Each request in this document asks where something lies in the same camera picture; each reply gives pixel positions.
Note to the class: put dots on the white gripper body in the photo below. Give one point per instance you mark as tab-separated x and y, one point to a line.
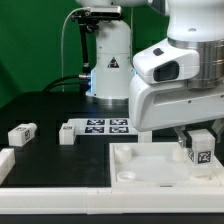
160	106

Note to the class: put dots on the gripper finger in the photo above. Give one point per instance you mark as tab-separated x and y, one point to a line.
182	138
218	126

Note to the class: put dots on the white square tabletop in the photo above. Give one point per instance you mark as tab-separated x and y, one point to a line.
143	165

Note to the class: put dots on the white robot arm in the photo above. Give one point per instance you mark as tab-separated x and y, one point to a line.
193	24

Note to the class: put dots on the white U-shaped fence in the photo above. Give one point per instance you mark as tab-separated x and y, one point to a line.
111	200

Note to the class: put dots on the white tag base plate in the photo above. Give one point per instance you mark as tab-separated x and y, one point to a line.
103	126

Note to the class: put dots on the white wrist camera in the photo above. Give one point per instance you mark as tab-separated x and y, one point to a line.
163	63

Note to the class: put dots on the black camera on stand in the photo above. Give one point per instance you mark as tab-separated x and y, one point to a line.
88	20

